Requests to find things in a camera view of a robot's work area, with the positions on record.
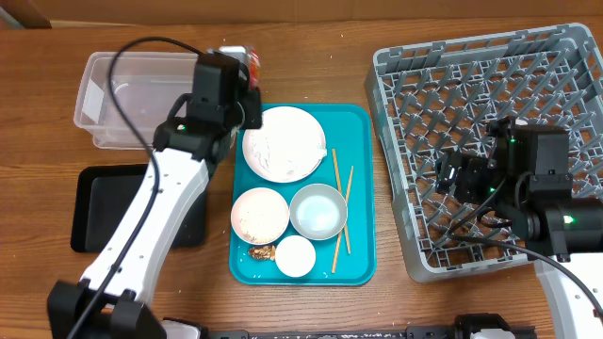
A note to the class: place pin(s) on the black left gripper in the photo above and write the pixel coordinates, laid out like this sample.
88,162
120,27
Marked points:
252,100

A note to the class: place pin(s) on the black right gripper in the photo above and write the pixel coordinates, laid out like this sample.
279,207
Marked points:
458,176

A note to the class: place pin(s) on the red snack wrapper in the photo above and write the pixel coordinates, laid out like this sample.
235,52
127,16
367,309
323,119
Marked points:
254,67

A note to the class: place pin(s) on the pink bowl with rice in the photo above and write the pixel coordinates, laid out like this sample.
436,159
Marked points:
259,216

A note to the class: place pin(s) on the grey-green bowl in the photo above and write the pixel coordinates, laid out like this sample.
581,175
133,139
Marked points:
318,212

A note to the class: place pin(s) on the small white cup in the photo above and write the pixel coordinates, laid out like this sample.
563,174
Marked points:
295,256

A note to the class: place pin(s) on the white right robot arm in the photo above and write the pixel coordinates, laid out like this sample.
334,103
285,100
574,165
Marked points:
526,184

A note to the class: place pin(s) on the grey dishwasher rack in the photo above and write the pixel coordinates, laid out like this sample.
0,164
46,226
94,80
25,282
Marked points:
429,98

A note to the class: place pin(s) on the clear plastic bin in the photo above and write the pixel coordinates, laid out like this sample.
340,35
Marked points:
146,84

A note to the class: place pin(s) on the large white plate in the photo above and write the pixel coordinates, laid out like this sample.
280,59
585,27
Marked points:
288,147

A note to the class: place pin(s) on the black tray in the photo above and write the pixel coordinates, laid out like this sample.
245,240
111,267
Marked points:
102,197

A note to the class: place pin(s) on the brown food scrap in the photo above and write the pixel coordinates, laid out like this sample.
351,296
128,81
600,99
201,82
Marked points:
263,253

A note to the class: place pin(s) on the black rail at table edge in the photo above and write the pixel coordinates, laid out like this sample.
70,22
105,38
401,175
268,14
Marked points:
464,326

